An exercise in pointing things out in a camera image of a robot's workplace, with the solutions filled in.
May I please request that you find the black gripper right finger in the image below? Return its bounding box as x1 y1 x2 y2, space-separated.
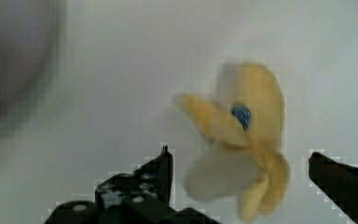
308 152 358 224

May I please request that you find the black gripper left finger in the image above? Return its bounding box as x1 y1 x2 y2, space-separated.
43 146 220 224

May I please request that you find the plush peeled banana toy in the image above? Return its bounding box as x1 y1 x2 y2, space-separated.
178 63 290 222

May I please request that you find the grey round plate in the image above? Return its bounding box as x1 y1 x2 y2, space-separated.
0 0 64 120

